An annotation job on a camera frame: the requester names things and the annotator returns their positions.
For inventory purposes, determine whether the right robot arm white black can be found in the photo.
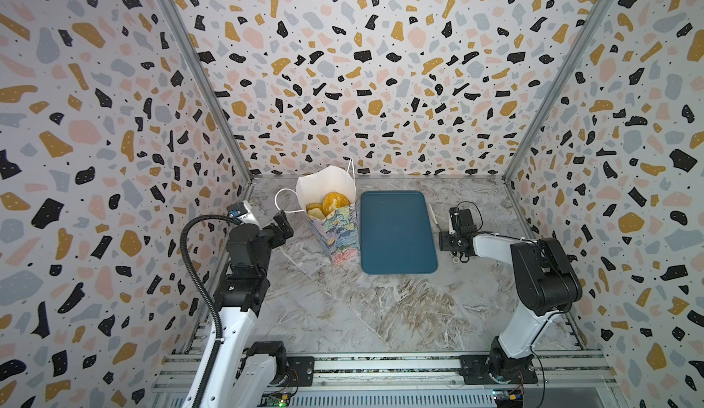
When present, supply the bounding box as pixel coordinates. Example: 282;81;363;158
438;204;583;384

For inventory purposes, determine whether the small oval bread roll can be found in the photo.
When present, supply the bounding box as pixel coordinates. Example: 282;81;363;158
306;203;326;220

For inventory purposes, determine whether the right corner aluminium post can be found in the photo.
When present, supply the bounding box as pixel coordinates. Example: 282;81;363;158
502;0;615;184

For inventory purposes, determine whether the black corrugated cable conduit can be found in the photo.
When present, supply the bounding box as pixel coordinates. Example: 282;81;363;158
179;214;243;408

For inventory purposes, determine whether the teal rectangular tray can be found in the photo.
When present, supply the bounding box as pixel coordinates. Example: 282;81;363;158
359;191;438;275

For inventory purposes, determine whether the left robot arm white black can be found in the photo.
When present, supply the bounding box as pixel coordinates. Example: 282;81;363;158
179;201;293;407

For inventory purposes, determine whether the floral paper bag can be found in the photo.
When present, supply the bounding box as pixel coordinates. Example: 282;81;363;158
277;161;359;265

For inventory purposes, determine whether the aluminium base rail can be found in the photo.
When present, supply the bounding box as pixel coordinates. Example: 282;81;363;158
147;319;623;408

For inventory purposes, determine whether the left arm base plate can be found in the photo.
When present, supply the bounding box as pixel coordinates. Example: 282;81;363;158
235;356;315;390

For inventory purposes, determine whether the left corner aluminium post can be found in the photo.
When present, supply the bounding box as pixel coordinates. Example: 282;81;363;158
156;0;253;184

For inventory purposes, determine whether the corner aluminium post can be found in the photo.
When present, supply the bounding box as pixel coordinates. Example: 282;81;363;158
156;0;253;184
502;0;615;184

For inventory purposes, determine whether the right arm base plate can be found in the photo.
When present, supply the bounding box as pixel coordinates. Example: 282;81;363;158
459;355;539;385

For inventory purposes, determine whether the large oval brown bread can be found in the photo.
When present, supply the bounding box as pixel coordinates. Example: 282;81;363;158
322;192;350;217

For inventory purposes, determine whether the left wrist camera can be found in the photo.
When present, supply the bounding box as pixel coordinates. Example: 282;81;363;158
227;201;260;227

